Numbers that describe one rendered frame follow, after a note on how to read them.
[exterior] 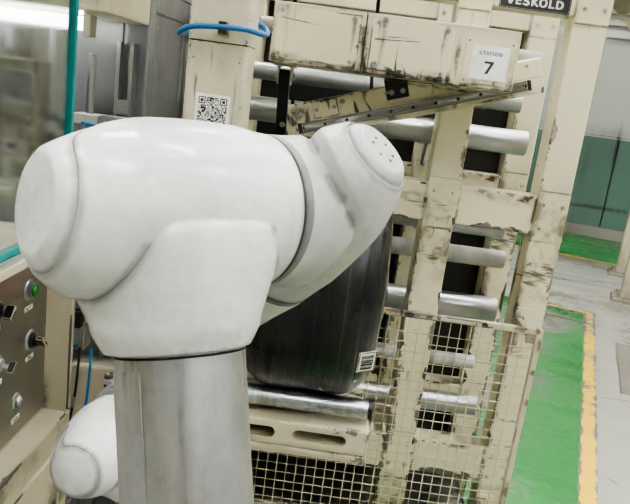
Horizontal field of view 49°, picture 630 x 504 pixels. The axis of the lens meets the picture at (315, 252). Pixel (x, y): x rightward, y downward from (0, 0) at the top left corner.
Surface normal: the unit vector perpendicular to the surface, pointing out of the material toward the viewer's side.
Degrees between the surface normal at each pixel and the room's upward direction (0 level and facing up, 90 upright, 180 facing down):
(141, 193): 63
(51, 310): 90
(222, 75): 90
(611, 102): 90
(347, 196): 109
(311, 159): 39
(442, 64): 90
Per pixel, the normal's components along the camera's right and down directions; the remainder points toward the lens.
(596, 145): -0.36, 0.18
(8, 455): 0.13, -0.96
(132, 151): 0.33, -0.53
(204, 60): -0.05, 0.23
